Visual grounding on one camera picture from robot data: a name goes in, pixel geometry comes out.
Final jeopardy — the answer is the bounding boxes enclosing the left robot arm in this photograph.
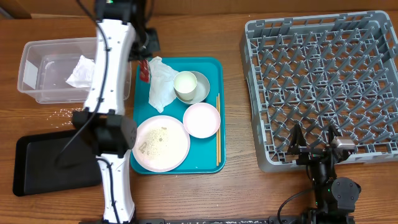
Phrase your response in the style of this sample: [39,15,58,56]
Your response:
[72,0,160,223]

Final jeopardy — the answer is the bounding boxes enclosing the grey dish rack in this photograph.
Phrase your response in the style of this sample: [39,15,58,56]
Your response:
[240,11,397,172]

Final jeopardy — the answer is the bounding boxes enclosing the scattered rice grains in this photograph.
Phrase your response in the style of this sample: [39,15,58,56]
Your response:
[45,107,83,128]

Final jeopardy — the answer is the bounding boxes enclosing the clear plastic bin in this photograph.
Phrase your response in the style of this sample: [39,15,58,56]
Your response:
[17,36,132,105]

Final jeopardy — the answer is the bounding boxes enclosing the pale green cup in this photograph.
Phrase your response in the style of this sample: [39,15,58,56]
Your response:
[174,71,197,101]

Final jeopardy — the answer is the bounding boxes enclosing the pink bowl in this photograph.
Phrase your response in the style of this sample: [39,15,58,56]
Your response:
[183,103,221,139]

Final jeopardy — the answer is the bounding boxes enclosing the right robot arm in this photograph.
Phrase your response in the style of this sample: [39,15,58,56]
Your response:
[277,124,361,224]

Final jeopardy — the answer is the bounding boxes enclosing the grey small plate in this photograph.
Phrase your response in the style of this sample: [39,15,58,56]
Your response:
[174,71,210,105]

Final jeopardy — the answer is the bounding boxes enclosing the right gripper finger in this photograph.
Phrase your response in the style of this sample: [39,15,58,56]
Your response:
[287,123,307,155]
[328,124,341,146]

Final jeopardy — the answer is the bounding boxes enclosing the black plastic tray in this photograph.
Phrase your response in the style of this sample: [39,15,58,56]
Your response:
[12,129,102,197]

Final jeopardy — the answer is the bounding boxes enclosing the white napkin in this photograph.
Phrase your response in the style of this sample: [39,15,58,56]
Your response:
[66,55,95,88]
[149,57,178,113]

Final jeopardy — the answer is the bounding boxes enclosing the red wrapper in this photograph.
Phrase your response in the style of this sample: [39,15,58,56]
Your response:
[139,59,150,83]

